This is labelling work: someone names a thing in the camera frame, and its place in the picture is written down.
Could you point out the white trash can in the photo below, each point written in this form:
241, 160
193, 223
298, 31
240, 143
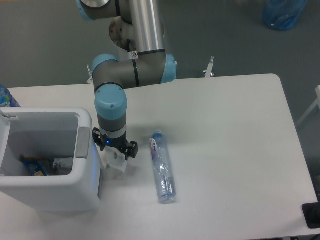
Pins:
49, 133

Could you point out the blue plastic bag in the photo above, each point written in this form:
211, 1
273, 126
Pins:
282, 15

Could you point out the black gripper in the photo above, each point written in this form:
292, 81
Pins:
129, 149

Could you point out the black device at table corner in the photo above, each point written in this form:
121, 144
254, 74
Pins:
311, 213

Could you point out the blue snack wrapper in bin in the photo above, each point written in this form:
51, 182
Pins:
34, 166

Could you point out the blue bottle at left edge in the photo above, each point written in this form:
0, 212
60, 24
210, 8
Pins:
6, 99

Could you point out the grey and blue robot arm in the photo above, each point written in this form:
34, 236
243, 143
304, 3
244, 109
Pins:
110, 100

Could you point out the clear plastic water bottle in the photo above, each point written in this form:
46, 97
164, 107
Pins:
162, 168

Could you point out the crumpled silver wrapper in bin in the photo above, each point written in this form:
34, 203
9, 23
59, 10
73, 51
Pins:
63, 166

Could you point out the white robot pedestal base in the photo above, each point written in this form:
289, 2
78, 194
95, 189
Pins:
122, 45

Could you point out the white paper box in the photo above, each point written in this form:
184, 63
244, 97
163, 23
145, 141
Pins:
115, 164

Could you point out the metal table clamp bolt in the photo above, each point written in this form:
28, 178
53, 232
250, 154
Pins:
208, 72

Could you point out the white frame at right edge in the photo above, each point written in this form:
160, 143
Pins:
311, 111

